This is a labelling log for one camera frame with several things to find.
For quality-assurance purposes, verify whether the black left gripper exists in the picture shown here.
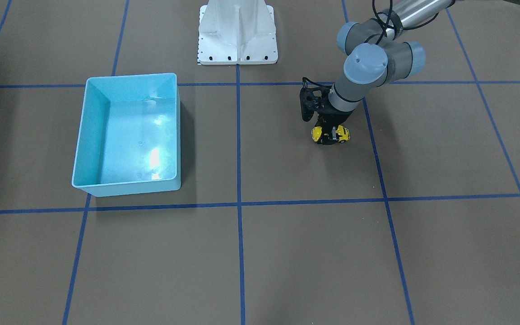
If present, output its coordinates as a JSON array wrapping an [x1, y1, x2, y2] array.
[[316, 111, 352, 145]]

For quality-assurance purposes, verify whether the yellow beetle toy car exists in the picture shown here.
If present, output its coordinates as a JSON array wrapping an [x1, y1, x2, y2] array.
[[311, 125, 350, 144]]

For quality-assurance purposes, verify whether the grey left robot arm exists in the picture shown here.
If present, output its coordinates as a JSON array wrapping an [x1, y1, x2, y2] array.
[[300, 0, 455, 132]]

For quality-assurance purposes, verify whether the light blue plastic bin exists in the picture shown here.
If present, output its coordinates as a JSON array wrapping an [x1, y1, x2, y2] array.
[[71, 73, 181, 197]]

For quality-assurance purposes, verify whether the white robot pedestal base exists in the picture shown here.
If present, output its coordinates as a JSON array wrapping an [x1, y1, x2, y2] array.
[[197, 0, 279, 65]]

